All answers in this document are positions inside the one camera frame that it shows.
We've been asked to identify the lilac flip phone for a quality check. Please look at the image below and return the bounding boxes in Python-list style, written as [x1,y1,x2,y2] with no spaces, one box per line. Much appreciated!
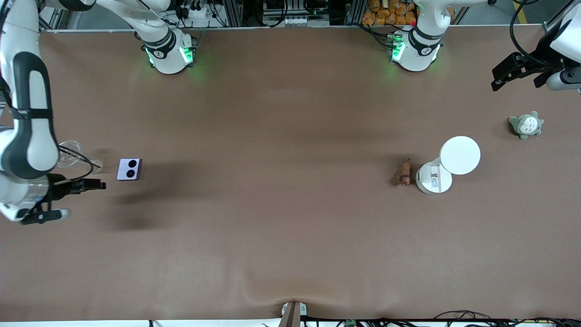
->
[117,158,143,181]

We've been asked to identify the brown lion statue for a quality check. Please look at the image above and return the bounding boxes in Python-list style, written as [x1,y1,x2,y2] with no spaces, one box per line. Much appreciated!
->
[399,158,413,187]

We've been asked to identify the black drinking straw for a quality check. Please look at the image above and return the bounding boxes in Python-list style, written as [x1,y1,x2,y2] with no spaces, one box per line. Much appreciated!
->
[59,148,102,169]

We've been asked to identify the clear plastic cup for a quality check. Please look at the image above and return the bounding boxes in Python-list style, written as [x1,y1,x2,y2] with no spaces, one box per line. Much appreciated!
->
[58,140,103,175]

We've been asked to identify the grey green totoro plush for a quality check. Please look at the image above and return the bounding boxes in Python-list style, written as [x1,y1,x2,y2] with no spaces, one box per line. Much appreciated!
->
[507,111,545,140]

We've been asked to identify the white round flip-lid container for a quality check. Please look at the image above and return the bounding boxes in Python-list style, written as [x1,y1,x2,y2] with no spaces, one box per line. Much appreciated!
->
[415,136,481,195]

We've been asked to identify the bag of orange snacks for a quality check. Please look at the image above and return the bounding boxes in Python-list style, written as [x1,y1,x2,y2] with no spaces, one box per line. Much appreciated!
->
[362,0,418,26]

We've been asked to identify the white power strip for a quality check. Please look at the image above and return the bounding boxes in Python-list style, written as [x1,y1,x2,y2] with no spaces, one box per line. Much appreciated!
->
[178,4,215,20]

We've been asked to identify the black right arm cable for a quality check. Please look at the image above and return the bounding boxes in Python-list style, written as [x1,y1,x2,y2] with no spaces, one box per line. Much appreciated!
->
[58,145,94,182]

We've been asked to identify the aluminium frame post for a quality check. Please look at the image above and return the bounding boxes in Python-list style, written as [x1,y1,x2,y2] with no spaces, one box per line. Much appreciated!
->
[39,0,69,32]
[542,0,581,35]

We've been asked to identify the black floor cable bundle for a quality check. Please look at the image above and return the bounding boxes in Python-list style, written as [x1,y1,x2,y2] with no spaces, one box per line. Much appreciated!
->
[304,310,581,327]

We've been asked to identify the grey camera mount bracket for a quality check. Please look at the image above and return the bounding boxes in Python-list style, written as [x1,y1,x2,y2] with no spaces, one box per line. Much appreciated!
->
[278,301,308,327]

